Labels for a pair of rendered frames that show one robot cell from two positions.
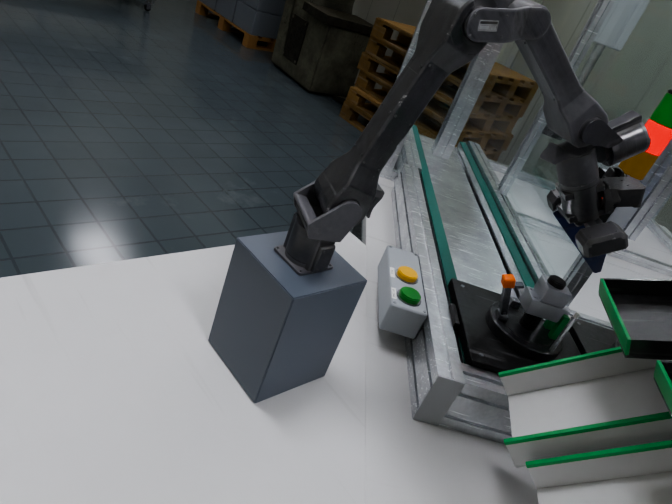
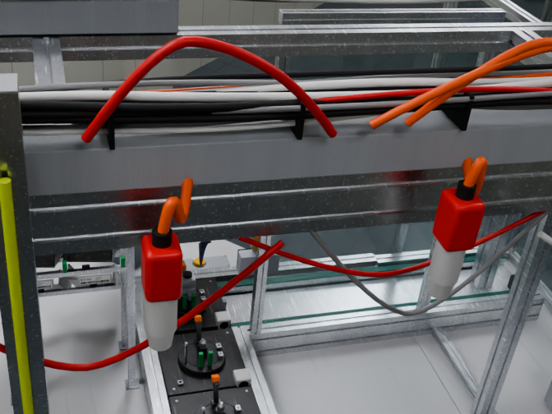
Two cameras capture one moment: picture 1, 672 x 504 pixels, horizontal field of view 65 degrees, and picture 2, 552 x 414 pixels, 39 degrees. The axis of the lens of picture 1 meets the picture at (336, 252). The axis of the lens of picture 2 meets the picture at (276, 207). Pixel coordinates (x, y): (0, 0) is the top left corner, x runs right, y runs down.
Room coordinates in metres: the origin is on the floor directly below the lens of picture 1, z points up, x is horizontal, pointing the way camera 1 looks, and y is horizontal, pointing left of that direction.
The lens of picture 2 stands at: (0.70, -2.29, 2.62)
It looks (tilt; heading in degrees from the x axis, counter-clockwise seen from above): 33 degrees down; 79
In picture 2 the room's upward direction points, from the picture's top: 6 degrees clockwise
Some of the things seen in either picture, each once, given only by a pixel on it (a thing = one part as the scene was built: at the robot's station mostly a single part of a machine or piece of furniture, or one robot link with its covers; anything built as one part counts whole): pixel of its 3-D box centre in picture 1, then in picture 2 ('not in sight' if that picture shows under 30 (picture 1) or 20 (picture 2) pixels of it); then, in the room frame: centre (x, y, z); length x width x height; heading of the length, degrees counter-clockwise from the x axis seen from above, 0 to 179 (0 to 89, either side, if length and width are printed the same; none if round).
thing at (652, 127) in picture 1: (654, 137); not in sight; (1.03, -0.46, 1.34); 0.05 x 0.05 x 0.05
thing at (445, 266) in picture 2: not in sight; (453, 210); (1.12, -1.44, 2.05); 0.13 x 0.08 x 0.22; 98
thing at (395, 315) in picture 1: (400, 288); (199, 269); (0.88, -0.14, 0.93); 0.21 x 0.07 x 0.06; 8
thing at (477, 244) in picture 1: (486, 274); (276, 312); (1.13, -0.35, 0.91); 0.84 x 0.28 x 0.10; 8
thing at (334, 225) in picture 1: (325, 204); not in sight; (0.65, 0.04, 1.15); 0.09 x 0.07 x 0.06; 29
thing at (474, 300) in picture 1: (518, 337); (186, 305); (0.83, -0.37, 0.96); 0.24 x 0.24 x 0.02; 8
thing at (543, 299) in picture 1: (552, 297); (187, 283); (0.83, -0.38, 1.06); 0.08 x 0.04 x 0.07; 98
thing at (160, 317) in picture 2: not in sight; (170, 252); (0.73, -1.49, 2.02); 0.13 x 0.08 x 0.23; 98
